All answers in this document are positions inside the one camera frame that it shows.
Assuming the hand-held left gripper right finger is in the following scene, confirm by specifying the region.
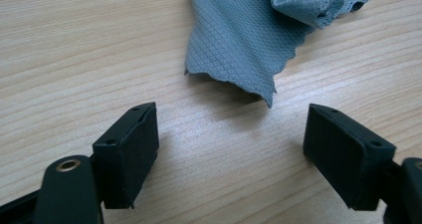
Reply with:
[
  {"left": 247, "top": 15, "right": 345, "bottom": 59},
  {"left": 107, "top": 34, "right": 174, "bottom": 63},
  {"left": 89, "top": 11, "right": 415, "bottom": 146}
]
[{"left": 303, "top": 103, "right": 397, "bottom": 212}]

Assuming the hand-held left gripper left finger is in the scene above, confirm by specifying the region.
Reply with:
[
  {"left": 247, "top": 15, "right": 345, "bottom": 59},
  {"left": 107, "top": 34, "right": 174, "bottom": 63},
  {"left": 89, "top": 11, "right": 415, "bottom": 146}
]
[{"left": 92, "top": 101, "right": 160, "bottom": 210}]

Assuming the grey cleaning cloth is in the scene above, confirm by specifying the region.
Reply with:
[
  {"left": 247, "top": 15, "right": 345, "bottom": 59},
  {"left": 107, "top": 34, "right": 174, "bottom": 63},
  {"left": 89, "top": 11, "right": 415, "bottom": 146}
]
[{"left": 183, "top": 0, "right": 370, "bottom": 110}]

